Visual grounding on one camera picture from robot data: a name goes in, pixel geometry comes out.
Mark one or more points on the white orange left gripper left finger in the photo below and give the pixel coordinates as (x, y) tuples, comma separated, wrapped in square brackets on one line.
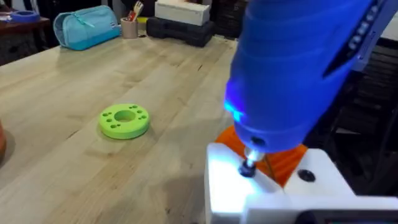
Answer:
[(224, 186)]

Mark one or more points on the white orange left gripper right finger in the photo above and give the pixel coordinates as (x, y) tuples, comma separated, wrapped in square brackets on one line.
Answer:
[(325, 182)]

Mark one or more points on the black screw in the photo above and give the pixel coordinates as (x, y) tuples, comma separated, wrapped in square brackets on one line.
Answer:
[(247, 170)]

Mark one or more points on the dark wooden side table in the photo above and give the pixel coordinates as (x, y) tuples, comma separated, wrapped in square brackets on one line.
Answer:
[(21, 37)]

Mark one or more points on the black crate stack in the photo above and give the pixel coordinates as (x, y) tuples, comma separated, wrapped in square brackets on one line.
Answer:
[(367, 124)]

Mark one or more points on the white cardboard box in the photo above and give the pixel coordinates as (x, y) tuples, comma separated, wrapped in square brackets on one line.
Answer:
[(182, 12)]

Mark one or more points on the green disc with holes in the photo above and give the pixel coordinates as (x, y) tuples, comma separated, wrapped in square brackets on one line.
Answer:
[(124, 121)]

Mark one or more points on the orange-brown bucket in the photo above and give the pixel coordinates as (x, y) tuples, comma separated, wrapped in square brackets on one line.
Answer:
[(2, 141)]

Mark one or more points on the black plastic case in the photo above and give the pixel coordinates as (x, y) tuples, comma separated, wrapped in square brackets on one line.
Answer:
[(180, 32)]

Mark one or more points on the light blue zip bag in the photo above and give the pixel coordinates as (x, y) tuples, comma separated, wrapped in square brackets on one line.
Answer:
[(85, 28)]

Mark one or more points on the blue tape roll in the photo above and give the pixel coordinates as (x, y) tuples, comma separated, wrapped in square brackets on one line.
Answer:
[(25, 16)]

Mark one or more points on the blue electric screwdriver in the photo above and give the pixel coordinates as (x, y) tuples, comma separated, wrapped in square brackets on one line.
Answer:
[(289, 77)]

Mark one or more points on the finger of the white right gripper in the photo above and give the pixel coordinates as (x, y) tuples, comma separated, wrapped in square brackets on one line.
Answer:
[(377, 37)]

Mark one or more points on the beige cup with pens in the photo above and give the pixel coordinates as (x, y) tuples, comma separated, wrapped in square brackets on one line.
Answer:
[(129, 28)]

